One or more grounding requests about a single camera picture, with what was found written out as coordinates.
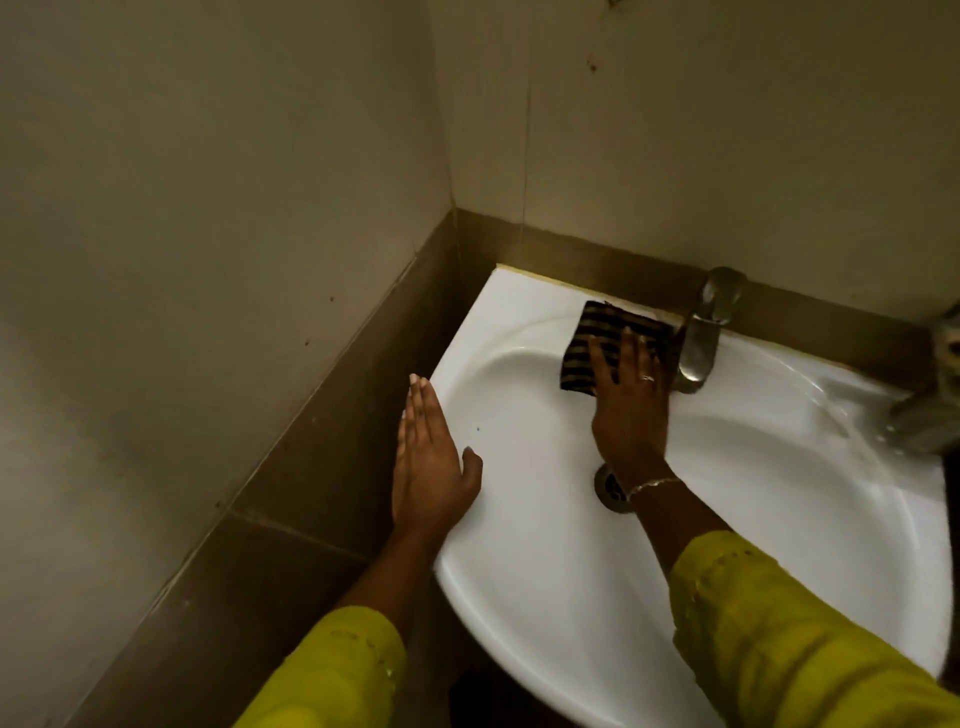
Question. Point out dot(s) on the person's left hand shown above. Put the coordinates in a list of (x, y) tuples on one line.
[(427, 480)]

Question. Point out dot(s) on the person's right hand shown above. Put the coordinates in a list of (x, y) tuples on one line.
[(630, 420)]

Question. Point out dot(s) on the person's right middle finger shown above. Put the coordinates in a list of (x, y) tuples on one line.
[(628, 356)]

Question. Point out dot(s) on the person's right little finger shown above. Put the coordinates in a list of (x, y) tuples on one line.
[(664, 379)]

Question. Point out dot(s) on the person's left thumb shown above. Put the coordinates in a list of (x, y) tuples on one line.
[(472, 471)]

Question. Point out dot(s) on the black striped cleaning cloth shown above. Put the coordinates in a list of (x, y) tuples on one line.
[(592, 330)]

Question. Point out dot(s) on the person's left forearm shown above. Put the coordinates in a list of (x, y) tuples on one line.
[(360, 637)]

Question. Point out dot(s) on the person's right forearm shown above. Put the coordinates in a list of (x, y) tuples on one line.
[(765, 622)]

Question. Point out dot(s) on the steel basin faucet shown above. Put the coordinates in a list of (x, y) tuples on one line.
[(701, 337)]

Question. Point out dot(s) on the metal sink drain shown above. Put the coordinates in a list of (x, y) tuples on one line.
[(606, 487)]

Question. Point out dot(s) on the white ceramic wash basin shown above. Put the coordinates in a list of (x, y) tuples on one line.
[(555, 570)]

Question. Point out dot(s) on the steel wall tap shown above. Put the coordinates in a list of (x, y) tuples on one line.
[(926, 412)]

